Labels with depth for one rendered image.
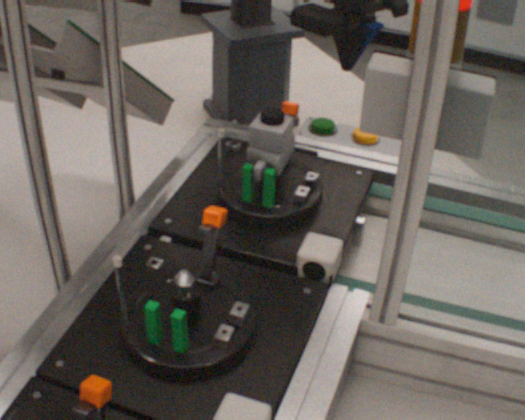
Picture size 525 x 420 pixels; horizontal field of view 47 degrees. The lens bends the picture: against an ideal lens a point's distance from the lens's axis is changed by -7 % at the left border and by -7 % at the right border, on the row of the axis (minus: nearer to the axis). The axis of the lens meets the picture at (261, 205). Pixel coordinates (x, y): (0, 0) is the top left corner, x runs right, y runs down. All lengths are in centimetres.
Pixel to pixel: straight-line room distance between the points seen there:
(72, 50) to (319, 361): 46
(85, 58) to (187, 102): 54
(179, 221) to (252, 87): 42
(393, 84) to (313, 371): 29
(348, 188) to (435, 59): 38
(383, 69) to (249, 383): 32
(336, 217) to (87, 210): 41
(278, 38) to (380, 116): 56
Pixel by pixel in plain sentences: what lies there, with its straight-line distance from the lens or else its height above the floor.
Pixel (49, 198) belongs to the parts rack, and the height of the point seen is 105.
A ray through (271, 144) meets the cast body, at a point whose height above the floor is 107.
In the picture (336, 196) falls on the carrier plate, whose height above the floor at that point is 97.
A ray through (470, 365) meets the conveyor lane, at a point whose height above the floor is 93.
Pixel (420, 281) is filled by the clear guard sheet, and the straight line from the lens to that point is 69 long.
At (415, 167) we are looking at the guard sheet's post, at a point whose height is 116.
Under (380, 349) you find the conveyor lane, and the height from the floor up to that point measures 92.
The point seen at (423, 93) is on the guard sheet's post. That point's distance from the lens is 56.
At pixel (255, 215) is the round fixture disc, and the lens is 80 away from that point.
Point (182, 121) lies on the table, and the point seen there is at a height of 86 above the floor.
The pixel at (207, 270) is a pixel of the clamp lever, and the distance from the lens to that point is 69.
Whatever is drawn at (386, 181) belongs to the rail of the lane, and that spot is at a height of 94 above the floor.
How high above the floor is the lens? 148
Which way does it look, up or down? 37 degrees down
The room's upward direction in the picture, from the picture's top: 2 degrees clockwise
